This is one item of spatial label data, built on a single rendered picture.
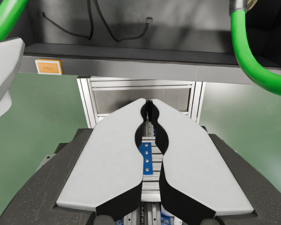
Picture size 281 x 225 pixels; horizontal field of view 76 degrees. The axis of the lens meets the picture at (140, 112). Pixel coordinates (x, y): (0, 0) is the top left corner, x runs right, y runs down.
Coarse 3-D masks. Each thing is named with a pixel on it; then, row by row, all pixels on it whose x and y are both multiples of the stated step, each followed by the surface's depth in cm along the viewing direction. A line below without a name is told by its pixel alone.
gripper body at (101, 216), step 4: (100, 216) 5; (104, 216) 5; (108, 216) 5; (96, 220) 5; (100, 220) 5; (104, 220) 5; (108, 220) 5; (112, 220) 5; (204, 220) 5; (208, 220) 5; (212, 220) 5; (96, 224) 5; (100, 224) 5; (104, 224) 5; (108, 224) 5; (112, 224) 5; (200, 224) 5; (204, 224) 5; (208, 224) 5; (212, 224) 5; (216, 224) 5
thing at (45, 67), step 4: (52, 60) 38; (56, 60) 39; (60, 60) 39; (40, 64) 38; (44, 64) 38; (48, 64) 38; (52, 64) 38; (56, 64) 38; (60, 64) 39; (40, 68) 39; (44, 68) 39; (48, 68) 39; (52, 68) 39; (56, 68) 39; (44, 72) 39; (48, 72) 39; (52, 72) 39; (56, 72) 39
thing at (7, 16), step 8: (8, 0) 14; (16, 0) 14; (24, 0) 15; (0, 8) 14; (8, 8) 14; (16, 8) 14; (24, 8) 15; (0, 16) 14; (8, 16) 14; (16, 16) 14; (0, 24) 14; (8, 24) 14; (0, 32) 14; (8, 32) 14; (0, 40) 14
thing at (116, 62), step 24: (48, 48) 45; (72, 48) 46; (96, 48) 47; (120, 48) 48; (24, 72) 41; (72, 72) 40; (96, 72) 40; (120, 72) 40; (144, 72) 40; (168, 72) 40; (192, 72) 40; (216, 72) 40; (240, 72) 40
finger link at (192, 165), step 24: (168, 120) 10; (192, 120) 10; (168, 144) 8; (192, 144) 8; (168, 168) 7; (192, 168) 7; (216, 168) 7; (168, 192) 7; (192, 192) 6; (216, 192) 6; (240, 192) 6; (192, 216) 6
